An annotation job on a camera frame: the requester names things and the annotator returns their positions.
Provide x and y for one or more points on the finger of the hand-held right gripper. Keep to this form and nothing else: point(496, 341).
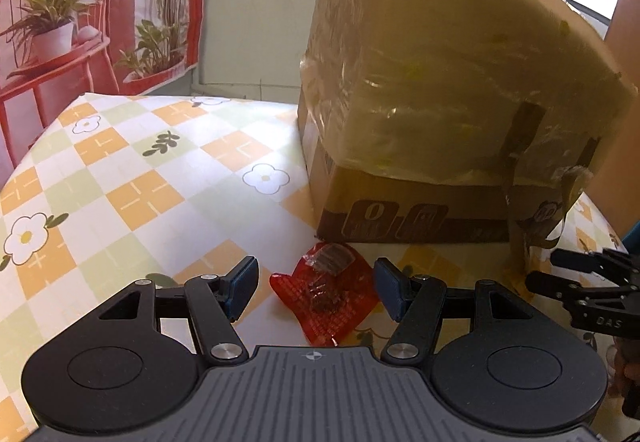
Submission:
point(550, 284)
point(580, 261)

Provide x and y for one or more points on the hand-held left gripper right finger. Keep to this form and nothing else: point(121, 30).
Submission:
point(392, 292)

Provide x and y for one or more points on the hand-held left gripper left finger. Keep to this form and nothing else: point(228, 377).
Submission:
point(240, 289)

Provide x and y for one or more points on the red transparent snack packet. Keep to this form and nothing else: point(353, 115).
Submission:
point(330, 297)

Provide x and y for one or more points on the plastic-wrapped cardboard box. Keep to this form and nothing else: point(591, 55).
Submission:
point(440, 86)

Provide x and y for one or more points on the checkered floral tablecloth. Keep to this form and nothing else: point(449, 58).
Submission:
point(150, 202)

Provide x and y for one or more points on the wooden door panel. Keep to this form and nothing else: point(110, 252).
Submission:
point(627, 21)

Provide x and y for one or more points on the printed room backdrop cloth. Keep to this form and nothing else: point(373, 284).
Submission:
point(75, 6)

